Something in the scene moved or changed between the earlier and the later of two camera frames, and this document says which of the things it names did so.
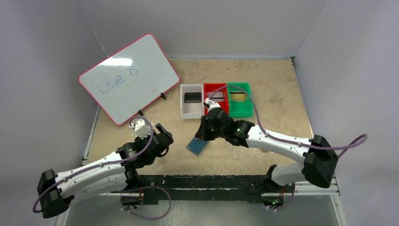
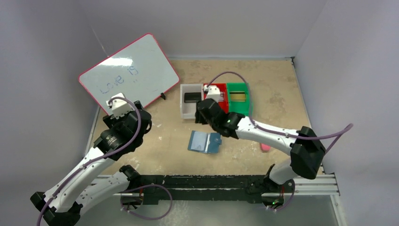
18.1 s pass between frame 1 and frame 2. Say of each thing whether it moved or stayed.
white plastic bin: stayed
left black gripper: moved
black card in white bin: stayed
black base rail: stayed
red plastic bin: stayed
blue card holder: moved
